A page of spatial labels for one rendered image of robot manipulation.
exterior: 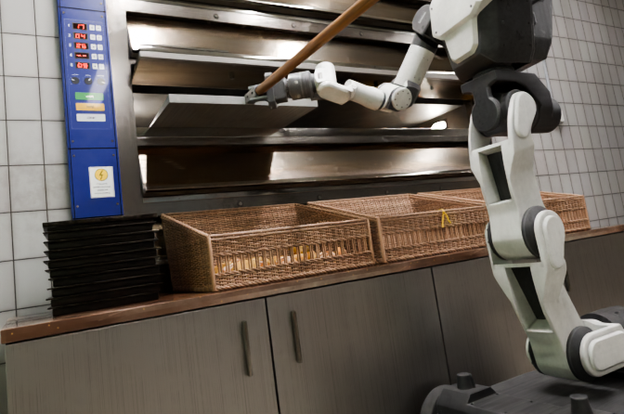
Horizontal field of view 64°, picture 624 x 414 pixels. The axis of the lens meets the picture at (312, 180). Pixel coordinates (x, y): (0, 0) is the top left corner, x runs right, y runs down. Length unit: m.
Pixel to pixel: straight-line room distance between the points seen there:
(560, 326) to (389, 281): 0.48
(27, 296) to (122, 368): 0.60
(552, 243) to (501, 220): 0.14
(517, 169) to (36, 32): 1.61
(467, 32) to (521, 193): 0.48
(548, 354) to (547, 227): 0.36
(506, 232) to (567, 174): 1.93
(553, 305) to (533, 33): 0.76
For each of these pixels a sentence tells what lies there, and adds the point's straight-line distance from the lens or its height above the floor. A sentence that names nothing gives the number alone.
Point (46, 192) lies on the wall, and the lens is 1.84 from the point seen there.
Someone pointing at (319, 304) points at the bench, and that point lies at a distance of 1.47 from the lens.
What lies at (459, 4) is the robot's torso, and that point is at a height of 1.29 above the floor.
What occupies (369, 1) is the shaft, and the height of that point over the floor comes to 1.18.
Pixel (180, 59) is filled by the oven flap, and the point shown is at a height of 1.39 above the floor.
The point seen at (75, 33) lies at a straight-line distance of 1.98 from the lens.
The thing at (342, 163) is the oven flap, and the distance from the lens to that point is 2.22.
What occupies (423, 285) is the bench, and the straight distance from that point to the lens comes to 1.70.
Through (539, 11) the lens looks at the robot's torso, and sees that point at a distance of 1.67.
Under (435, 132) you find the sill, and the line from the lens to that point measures 2.62.
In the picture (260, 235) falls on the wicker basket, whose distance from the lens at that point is 1.44.
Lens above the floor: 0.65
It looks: 8 degrees up
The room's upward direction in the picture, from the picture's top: 8 degrees counter-clockwise
